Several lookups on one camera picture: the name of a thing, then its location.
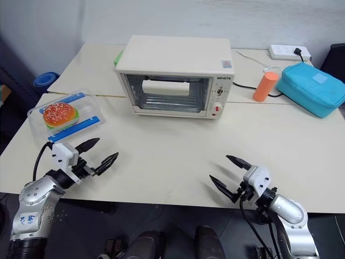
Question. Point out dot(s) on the blue fabric pouch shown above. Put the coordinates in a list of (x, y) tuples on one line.
[(310, 89)]

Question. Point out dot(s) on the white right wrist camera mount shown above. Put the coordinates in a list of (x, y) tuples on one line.
[(257, 179)]

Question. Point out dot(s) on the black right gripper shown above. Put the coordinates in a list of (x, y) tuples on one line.
[(244, 193)]

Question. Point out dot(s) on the white power strip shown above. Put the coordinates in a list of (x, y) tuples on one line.
[(285, 51)]

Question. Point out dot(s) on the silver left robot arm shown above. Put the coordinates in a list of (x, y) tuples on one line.
[(35, 199)]

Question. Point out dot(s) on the cream toaster oven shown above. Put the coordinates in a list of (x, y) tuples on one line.
[(175, 56)]

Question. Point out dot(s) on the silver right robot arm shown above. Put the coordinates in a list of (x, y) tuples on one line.
[(289, 213)]

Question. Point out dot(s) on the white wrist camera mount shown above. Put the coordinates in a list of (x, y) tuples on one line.
[(64, 156), (257, 179)]

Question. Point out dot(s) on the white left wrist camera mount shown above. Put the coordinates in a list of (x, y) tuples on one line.
[(64, 156)]

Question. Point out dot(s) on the black object by wall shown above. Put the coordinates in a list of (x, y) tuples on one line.
[(335, 55)]

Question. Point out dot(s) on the orange cylinder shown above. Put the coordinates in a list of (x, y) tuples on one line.
[(265, 87)]

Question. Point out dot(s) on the toy hamburger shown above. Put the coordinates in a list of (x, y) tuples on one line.
[(59, 114)]

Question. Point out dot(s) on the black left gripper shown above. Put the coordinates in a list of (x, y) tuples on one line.
[(81, 169)]

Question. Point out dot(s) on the clear container with blue clips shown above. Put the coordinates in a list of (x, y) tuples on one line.
[(89, 108)]

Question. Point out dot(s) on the dark rounded shape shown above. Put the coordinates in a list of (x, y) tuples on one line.
[(147, 244), (210, 241)]

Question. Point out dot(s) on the black power plug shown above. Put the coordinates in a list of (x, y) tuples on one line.
[(298, 51)]

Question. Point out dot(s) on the glass oven door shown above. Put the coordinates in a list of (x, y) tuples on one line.
[(172, 103)]

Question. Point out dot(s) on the green sponge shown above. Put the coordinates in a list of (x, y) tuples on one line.
[(118, 57)]

